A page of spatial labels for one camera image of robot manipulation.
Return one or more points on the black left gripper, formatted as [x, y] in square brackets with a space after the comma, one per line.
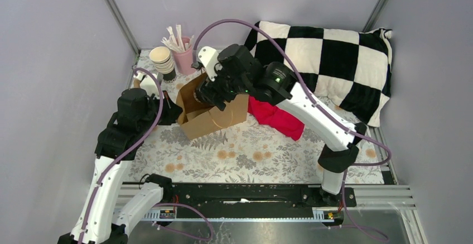
[172, 110]

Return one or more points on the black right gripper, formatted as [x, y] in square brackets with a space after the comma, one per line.
[208, 89]

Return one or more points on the brown paper bag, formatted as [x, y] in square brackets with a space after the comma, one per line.
[200, 119]

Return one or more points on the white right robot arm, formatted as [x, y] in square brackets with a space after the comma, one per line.
[280, 87]

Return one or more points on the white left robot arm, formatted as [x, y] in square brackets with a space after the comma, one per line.
[115, 152]

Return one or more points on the pink cup holder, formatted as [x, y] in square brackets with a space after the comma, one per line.
[184, 60]

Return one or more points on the stack of paper cups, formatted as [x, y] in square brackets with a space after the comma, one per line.
[163, 62]

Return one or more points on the red cloth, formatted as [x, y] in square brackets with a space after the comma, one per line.
[282, 121]

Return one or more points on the checkered black white pillow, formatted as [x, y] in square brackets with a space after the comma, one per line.
[353, 69]

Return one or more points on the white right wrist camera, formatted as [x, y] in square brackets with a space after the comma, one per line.
[207, 59]

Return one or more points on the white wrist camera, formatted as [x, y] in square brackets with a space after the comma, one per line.
[147, 84]
[207, 59]

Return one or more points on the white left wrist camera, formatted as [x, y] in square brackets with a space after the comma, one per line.
[147, 84]

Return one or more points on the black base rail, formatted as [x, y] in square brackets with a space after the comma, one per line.
[252, 201]

